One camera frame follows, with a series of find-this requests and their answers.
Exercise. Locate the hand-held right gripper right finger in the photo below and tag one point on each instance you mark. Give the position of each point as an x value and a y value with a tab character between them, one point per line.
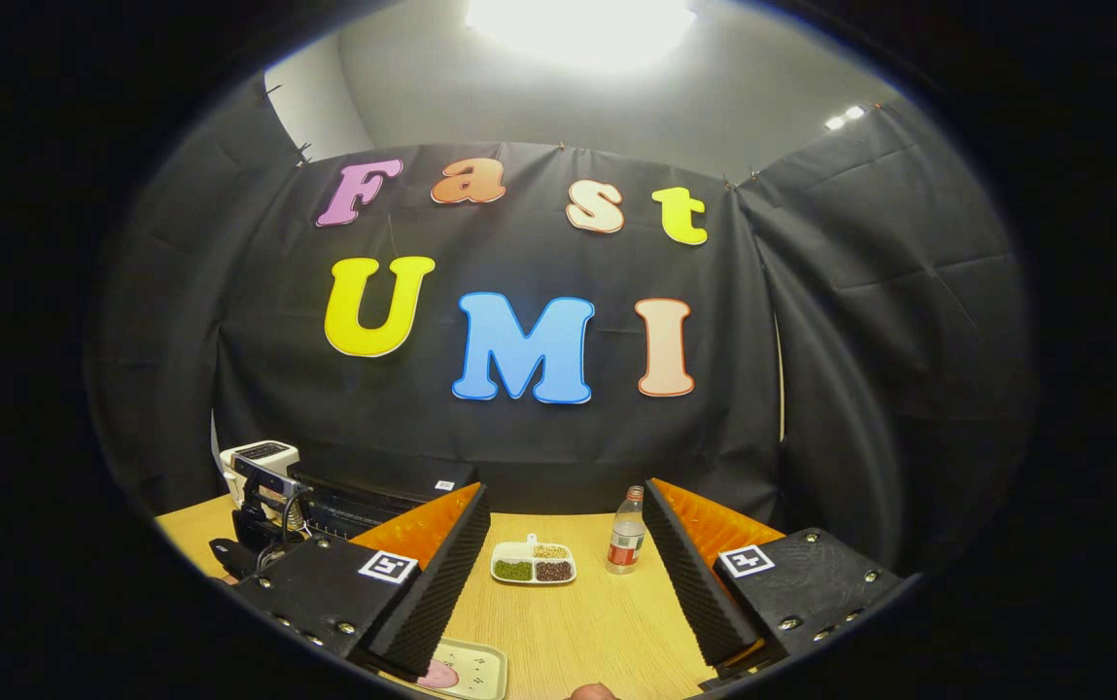
694	583

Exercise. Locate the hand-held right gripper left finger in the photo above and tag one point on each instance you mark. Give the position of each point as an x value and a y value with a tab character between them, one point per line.
441	583

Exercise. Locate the pink round food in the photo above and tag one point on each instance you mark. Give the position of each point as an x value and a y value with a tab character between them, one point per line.
439	675

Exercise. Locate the cream square plate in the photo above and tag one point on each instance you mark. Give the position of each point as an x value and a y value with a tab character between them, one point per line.
480	671

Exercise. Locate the black electric oven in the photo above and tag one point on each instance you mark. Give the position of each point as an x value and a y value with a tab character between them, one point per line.
373	496

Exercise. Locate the white toaster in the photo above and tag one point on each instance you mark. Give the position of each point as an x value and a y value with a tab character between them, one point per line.
261	452

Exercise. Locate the clear plastic bottle red label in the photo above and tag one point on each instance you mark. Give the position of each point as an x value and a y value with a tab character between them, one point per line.
626	544

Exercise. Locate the white divided plate with beans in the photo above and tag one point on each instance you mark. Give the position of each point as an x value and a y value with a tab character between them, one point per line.
531	557

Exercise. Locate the black backdrop cloth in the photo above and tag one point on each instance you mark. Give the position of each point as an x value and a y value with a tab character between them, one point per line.
519	447

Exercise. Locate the small ceiling lights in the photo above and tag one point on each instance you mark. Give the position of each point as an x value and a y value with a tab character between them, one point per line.
845	118

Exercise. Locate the large ceiling light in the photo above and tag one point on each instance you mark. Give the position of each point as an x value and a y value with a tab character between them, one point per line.
577	29

